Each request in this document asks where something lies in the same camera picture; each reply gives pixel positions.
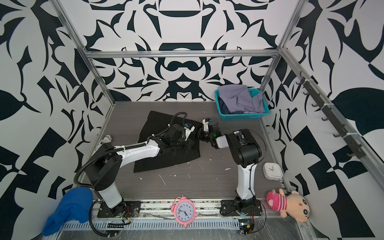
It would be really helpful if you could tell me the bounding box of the black wall hook rack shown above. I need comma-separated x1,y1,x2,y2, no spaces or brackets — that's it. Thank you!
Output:
297,72,367,159

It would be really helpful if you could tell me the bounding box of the white slotted cable duct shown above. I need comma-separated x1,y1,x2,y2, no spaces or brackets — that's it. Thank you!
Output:
61,218,241,232

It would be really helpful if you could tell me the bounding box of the white square clock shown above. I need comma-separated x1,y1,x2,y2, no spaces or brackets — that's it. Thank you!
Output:
263,162,283,181

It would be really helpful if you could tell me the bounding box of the teal plastic basket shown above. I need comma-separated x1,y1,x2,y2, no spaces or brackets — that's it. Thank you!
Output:
215,90,270,121

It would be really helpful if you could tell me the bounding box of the purple grey skirt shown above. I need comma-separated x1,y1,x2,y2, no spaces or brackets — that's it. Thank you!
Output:
218,85,264,114

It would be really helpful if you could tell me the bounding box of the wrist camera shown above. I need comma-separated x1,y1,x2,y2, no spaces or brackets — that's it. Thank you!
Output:
184,122,195,141
202,118,212,132

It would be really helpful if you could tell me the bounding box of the dark navy garment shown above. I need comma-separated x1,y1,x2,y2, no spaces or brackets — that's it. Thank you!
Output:
218,97,231,115

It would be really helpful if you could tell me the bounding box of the pink alarm clock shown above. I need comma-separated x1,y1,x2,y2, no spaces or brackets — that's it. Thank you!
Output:
171,196,198,228

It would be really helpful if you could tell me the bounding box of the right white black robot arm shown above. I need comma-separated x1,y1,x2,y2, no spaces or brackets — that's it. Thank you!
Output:
197,124,263,216

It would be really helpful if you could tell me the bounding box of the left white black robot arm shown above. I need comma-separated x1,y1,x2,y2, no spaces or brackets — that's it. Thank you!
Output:
74,112,195,217

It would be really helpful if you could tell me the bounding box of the blue cloth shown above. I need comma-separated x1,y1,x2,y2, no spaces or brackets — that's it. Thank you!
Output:
42,187,93,237

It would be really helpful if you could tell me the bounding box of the black skirt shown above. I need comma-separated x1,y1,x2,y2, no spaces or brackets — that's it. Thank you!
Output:
134,111,203,173

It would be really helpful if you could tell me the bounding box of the small green circuit board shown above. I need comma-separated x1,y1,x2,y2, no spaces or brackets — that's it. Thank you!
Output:
239,219,255,235

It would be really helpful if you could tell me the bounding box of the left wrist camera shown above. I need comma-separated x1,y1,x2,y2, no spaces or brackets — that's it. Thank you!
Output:
184,122,195,141

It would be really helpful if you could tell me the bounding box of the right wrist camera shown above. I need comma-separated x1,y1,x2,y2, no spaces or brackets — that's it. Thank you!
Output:
202,118,212,132

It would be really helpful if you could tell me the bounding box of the pink plush pig toy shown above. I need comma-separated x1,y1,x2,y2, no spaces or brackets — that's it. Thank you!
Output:
267,189,311,223

